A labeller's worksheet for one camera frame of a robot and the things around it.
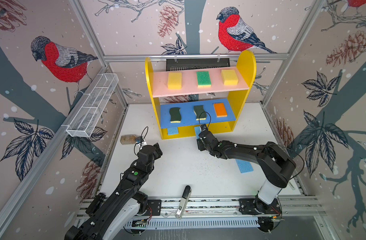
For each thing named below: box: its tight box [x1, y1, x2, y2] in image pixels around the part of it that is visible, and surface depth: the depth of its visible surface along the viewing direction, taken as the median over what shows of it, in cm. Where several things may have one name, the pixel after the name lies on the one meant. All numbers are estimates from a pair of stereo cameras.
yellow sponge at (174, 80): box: [167, 72, 182, 90], surface depth 76 cm
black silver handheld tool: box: [175, 185, 192, 219], surface depth 74 cm
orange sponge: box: [213, 102, 228, 118], surface depth 99 cm
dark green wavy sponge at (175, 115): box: [169, 107, 182, 123], surface depth 97 cm
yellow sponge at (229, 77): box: [221, 69, 239, 86], surface depth 76 cm
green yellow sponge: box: [196, 71, 212, 88], surface depth 76 cm
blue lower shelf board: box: [160, 98, 236, 129], surface depth 98 cm
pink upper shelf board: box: [152, 67, 250, 98], surface depth 75 cm
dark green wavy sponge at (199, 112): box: [193, 105, 207, 121], surface depth 97 cm
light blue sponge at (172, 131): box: [168, 127, 179, 136], surface depth 103 cm
